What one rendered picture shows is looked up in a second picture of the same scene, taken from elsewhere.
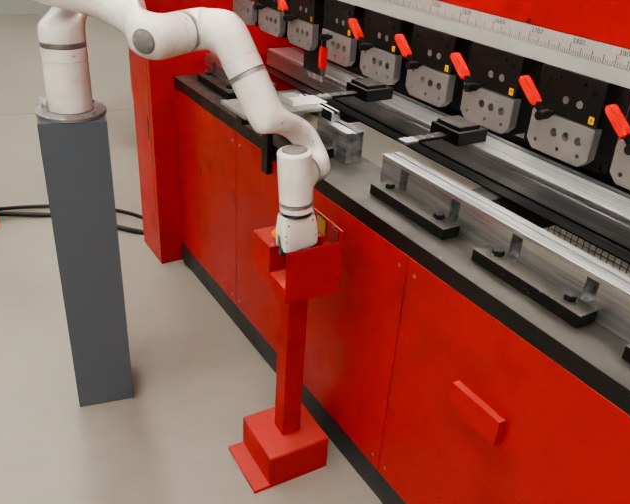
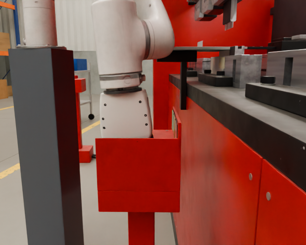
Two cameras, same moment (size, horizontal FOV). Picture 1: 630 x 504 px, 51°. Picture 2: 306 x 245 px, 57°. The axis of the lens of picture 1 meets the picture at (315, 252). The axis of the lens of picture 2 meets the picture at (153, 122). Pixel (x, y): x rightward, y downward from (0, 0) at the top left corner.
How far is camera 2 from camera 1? 1.26 m
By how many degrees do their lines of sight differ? 34
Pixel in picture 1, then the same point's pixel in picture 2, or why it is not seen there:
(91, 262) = (39, 160)
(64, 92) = (29, 28)
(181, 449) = not seen: outside the picture
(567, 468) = not seen: outside the picture
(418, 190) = not seen: outside the picture
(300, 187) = (110, 44)
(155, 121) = (155, 101)
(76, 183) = (30, 96)
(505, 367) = not seen: outside the picture
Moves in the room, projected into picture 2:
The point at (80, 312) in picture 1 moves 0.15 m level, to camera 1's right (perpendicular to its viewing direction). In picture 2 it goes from (32, 199) to (56, 208)
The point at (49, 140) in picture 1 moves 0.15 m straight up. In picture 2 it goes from (14, 61) to (10, 20)
